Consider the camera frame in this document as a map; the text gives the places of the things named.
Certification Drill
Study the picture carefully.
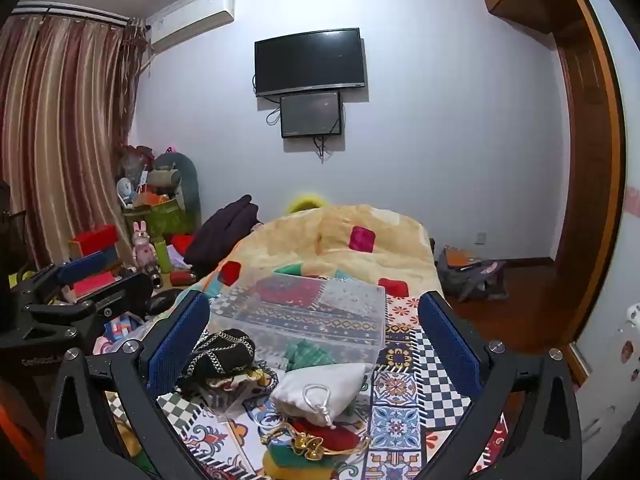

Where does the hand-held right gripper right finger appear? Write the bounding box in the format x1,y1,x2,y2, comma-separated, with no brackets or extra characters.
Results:
418,290,584,480

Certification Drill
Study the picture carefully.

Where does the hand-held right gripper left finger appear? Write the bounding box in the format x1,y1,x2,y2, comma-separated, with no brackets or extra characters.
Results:
45,290,221,480

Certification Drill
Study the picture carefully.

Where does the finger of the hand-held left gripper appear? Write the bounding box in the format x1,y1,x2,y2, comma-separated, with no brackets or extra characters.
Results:
62,272,155,323
17,247,120,306

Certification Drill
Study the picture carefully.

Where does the black knitted pouch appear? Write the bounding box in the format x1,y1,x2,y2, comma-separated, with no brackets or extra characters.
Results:
184,329,257,382

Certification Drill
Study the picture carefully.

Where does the clear plastic storage box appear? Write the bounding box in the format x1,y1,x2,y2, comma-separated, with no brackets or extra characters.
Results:
209,267,387,367

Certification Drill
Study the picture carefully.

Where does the white drawstring pouch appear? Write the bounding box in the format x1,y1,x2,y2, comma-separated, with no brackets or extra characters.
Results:
270,361,370,430

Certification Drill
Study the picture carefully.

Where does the red pouch with gold ornament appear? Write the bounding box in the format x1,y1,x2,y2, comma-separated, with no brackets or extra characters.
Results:
261,419,372,461

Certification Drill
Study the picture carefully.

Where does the red box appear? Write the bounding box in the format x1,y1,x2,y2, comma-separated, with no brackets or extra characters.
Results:
68,224,119,259

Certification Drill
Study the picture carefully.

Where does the black computer mouse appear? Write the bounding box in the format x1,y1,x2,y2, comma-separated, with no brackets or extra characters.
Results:
144,292,176,316

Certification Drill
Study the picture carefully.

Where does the pink bunny plush toy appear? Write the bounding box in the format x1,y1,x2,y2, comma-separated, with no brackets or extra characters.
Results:
131,220,160,277

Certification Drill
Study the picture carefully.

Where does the green bottle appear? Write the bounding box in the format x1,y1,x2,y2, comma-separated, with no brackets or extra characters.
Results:
153,238,174,275

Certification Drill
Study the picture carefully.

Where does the grey backpack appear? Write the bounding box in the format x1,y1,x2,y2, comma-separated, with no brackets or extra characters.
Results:
437,246,509,304

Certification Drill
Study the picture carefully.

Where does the patterned tile-print blanket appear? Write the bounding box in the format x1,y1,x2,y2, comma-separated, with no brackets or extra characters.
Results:
105,280,507,480

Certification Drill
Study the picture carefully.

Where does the green cardboard box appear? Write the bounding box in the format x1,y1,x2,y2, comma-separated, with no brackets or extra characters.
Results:
123,199,196,242

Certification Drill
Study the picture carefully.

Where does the dark jacket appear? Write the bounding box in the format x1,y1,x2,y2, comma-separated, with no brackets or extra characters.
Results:
183,194,264,279

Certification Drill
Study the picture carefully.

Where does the green folded cloth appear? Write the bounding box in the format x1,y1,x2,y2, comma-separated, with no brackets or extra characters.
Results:
284,339,337,372

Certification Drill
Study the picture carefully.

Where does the striped brown curtain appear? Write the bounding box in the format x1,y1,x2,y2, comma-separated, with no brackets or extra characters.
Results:
0,7,151,283

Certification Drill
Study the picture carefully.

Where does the yellow patchwork quilt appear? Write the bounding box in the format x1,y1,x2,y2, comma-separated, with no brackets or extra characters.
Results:
200,204,445,307

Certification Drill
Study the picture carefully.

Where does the green and yellow pouch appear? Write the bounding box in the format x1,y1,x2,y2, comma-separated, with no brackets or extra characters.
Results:
262,447,342,480

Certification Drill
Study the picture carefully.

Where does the yellow round cushion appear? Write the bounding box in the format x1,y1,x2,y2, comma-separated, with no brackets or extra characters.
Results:
286,192,327,215

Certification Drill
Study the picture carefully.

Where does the wooden wardrobe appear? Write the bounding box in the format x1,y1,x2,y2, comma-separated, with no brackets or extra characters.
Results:
472,0,628,378

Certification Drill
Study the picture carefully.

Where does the white air conditioner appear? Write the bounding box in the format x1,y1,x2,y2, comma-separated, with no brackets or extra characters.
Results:
147,0,236,54

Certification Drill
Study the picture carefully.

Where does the black monitor cable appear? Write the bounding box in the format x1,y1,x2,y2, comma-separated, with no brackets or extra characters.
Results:
312,132,337,164

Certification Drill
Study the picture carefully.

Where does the small wall monitor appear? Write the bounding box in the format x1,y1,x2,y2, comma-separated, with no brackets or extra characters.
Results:
279,91,344,139

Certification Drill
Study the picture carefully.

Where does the large wall television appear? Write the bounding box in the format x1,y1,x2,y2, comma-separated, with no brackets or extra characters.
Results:
254,27,367,98

